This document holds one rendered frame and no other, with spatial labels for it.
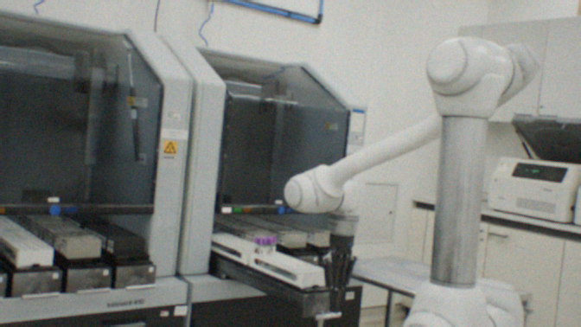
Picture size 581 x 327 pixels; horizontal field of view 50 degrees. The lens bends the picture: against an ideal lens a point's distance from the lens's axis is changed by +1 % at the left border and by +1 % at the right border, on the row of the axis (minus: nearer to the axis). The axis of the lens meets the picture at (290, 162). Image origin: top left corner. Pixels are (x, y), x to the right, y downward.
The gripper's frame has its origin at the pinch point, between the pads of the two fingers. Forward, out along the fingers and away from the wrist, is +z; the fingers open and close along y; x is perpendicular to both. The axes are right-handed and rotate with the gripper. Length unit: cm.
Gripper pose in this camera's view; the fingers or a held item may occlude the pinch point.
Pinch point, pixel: (335, 300)
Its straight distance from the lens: 190.3
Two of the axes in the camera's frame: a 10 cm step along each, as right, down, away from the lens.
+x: 6.0, 1.1, -7.9
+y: -7.9, -0.5, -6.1
